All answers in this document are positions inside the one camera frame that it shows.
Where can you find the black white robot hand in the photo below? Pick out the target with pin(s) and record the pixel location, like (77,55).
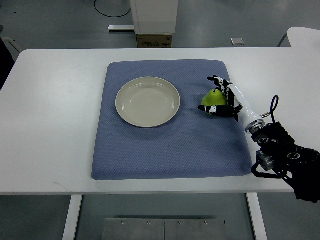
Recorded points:
(237,106)

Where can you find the green pear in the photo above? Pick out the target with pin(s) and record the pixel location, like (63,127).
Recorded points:
(214,98)

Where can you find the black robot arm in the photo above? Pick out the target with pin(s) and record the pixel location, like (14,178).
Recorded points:
(280,158)

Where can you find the small grey floor plate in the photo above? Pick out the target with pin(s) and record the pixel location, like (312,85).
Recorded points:
(237,41)

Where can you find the beige round plate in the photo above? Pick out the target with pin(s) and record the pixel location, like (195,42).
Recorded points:
(147,102)

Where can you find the blue textured mat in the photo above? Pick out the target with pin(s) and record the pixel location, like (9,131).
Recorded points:
(191,145)

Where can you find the white chair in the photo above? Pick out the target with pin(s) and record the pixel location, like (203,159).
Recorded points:
(303,37)

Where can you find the right white table leg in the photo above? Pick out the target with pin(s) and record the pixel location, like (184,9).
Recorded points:
(256,216)

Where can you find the white table leg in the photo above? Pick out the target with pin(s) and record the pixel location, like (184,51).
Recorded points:
(256,216)
(71,224)

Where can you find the brown cardboard box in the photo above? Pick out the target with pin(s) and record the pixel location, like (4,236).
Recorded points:
(154,41)

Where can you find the left white table leg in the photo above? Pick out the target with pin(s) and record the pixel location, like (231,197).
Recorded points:
(71,224)

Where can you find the person in black clothes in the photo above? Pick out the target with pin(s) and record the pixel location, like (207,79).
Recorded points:
(6,63)

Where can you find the aluminium rail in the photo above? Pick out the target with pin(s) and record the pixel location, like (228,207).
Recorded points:
(121,28)

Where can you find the metal base plate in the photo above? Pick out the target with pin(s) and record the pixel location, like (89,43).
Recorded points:
(164,229)

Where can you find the white chair frame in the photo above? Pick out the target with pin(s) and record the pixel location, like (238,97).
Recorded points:
(12,43)

